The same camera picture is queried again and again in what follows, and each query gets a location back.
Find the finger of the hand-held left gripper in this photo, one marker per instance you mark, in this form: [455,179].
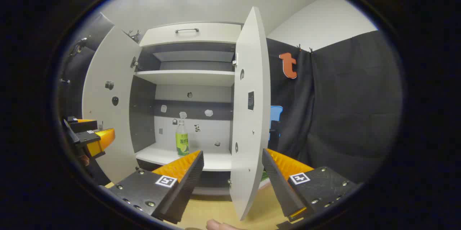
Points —
[84,126]
[97,141]

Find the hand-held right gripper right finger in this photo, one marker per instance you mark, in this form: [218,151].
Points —
[279,183]

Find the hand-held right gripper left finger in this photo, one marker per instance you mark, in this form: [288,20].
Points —
[187,183]

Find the clear bottle with green label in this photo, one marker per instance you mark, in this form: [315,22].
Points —
[182,143]

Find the white cabinet door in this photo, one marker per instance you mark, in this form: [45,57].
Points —
[257,79]
[104,61]

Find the white cabinet shelf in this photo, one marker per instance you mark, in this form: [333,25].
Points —
[216,161]
[187,78]

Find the white cabinet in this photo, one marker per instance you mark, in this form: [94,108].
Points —
[144,114]

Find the white cabinet drawer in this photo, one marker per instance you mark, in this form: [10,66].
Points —
[216,35]

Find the green white packet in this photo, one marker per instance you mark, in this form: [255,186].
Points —
[265,176]

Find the blue chair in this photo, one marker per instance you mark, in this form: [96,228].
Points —
[276,112]

